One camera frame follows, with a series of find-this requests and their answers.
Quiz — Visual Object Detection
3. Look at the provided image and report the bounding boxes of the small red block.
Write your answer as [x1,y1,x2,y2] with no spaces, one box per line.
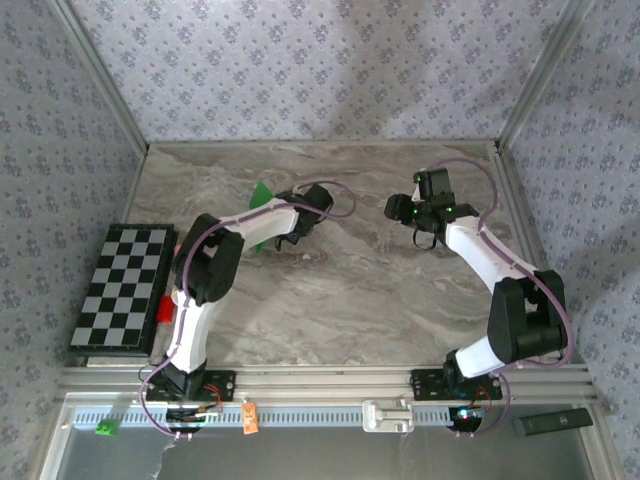
[156,294,177,325]

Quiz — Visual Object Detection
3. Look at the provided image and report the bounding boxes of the black grey checkerboard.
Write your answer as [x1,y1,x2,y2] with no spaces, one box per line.
[68,223,177,357]

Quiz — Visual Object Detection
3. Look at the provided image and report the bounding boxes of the white plastic latch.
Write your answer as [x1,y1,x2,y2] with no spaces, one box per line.
[362,397,415,434]

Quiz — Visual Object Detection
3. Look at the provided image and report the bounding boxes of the long black device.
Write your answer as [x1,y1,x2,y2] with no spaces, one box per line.
[513,407,595,438]

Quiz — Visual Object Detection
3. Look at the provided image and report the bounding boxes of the grey slotted cable duct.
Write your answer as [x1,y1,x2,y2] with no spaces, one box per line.
[72,405,489,430]

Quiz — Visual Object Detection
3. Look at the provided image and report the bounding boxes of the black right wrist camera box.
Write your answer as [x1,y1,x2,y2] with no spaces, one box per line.
[412,168,457,214]

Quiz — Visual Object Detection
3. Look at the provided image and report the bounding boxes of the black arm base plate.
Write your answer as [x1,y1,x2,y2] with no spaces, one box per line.
[410,368,504,401]
[144,368,237,403]

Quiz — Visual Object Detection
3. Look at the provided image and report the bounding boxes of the long aluminium mounting rail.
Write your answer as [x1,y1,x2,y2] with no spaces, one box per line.
[55,363,600,407]

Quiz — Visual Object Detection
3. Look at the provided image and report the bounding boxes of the round black controller board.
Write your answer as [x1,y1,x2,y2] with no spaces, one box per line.
[446,405,490,434]
[164,405,225,435]

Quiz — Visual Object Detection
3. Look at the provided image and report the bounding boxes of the purple cable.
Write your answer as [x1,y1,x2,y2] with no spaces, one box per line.
[419,157,576,441]
[137,179,359,442]

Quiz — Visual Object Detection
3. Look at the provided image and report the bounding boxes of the aluminium side rail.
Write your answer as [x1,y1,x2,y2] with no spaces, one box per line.
[492,142,576,364]

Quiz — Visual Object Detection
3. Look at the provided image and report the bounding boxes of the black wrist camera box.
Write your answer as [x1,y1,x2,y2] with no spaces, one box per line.
[412,168,457,214]
[298,183,335,214]

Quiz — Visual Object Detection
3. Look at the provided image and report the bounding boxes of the aluminium corner post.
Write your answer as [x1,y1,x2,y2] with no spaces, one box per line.
[497,0,596,149]
[49,0,151,155]

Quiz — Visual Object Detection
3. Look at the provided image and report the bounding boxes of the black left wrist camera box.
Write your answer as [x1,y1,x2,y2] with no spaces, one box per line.
[298,183,335,214]

